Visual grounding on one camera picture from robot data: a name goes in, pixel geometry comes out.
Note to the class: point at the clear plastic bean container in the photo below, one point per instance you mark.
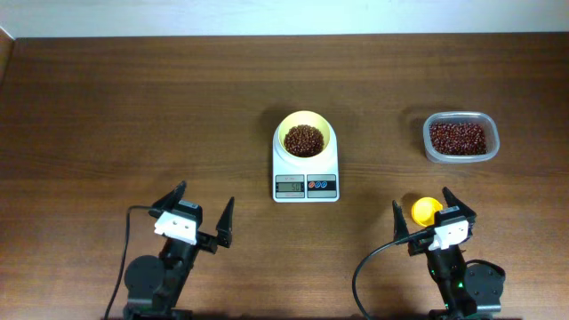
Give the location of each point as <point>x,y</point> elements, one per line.
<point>492,138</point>

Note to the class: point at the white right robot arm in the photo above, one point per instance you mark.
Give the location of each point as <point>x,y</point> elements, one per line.
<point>294,257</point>

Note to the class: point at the red beans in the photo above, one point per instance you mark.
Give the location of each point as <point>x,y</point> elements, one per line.
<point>304,141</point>
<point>461,139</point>

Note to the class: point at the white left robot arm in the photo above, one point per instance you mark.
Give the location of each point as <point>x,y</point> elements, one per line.
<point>155,283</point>

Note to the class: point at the yellow plastic bowl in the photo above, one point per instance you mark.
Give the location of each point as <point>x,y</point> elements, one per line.
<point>303,117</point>

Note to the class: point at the white digital kitchen scale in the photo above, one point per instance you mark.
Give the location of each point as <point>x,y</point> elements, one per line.
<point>305,179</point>

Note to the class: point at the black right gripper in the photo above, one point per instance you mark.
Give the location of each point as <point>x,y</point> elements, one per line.
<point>418,244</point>

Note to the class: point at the yellow plastic measuring scoop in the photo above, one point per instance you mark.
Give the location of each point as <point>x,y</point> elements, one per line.
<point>424,210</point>

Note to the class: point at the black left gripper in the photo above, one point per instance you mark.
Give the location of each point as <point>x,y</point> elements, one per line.
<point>203,239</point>

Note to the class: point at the red beans in container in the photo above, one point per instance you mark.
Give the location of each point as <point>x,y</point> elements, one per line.
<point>461,139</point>

